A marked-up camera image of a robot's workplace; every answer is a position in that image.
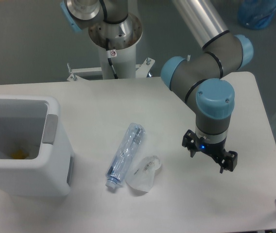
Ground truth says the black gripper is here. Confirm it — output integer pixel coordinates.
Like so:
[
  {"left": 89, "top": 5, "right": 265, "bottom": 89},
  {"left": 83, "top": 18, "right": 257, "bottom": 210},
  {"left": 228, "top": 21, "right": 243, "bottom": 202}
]
[{"left": 182, "top": 130, "right": 238, "bottom": 173}]

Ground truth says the crushed clear plastic bottle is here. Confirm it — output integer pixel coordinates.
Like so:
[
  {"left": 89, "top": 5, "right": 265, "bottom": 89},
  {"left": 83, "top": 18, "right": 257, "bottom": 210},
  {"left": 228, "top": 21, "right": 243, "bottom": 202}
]
[{"left": 105, "top": 123, "right": 145, "bottom": 191}]

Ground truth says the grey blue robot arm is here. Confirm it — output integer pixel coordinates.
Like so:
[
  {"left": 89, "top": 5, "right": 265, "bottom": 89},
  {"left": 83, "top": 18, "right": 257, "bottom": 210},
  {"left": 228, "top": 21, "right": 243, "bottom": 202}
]
[{"left": 60, "top": 0, "right": 253, "bottom": 171}]

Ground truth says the white trash can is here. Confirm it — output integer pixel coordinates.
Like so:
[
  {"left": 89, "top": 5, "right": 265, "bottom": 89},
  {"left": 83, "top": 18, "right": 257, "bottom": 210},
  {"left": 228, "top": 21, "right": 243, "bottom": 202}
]
[{"left": 0, "top": 95, "right": 74, "bottom": 197}]

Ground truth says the trash inside can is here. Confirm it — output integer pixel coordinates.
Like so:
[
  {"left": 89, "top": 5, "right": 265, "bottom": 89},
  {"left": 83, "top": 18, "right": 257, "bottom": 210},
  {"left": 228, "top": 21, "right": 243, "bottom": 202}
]
[{"left": 0, "top": 140, "right": 40, "bottom": 160}]

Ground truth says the crumpled clear plastic bag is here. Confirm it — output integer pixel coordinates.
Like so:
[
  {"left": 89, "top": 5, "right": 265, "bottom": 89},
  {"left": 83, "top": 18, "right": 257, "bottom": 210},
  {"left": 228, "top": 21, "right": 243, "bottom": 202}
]
[{"left": 125, "top": 155, "right": 162, "bottom": 193}]

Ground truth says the blue plastic bag top right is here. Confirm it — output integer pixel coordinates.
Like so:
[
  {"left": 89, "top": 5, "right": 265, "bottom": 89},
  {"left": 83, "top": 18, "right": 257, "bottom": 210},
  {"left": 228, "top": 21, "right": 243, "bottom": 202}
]
[{"left": 237, "top": 0, "right": 276, "bottom": 30}]

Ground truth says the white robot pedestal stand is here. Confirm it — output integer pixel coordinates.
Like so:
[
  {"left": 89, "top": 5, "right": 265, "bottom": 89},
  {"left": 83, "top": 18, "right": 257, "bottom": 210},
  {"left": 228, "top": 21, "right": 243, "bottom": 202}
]
[{"left": 66, "top": 13, "right": 192, "bottom": 82}]

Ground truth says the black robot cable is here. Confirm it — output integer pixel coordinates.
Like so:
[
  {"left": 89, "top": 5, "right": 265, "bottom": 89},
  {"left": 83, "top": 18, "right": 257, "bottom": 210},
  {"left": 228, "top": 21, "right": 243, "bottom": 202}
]
[{"left": 105, "top": 38, "right": 119, "bottom": 80}]

